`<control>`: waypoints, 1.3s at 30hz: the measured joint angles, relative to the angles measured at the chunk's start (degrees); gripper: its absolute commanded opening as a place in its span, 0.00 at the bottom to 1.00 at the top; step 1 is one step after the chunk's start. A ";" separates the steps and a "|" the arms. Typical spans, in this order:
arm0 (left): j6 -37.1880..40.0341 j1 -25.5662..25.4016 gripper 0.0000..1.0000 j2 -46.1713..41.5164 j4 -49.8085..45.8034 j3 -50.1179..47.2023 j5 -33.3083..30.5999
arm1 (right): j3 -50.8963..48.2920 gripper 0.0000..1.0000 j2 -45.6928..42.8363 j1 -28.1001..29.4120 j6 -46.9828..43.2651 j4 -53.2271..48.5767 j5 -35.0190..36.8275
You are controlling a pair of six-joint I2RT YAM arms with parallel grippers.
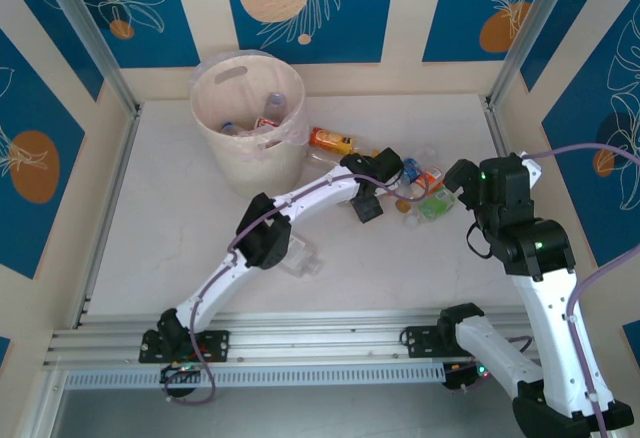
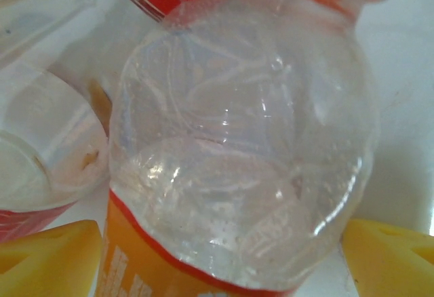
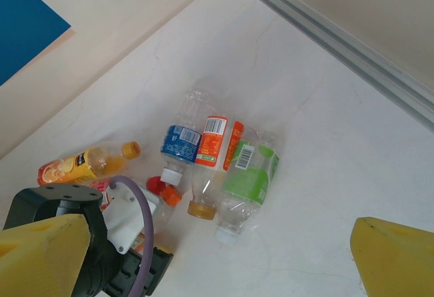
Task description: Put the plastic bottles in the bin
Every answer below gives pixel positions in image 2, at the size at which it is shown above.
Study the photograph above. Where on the red orange label tea bottle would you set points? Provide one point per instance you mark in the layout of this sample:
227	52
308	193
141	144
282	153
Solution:
237	124

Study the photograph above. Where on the clear bottle amber residue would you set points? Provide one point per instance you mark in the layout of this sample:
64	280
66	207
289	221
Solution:
40	134

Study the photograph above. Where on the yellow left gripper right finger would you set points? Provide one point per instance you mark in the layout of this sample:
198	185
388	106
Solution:
393	266

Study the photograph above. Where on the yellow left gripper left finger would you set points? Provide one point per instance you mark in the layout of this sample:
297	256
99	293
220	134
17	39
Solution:
44	266

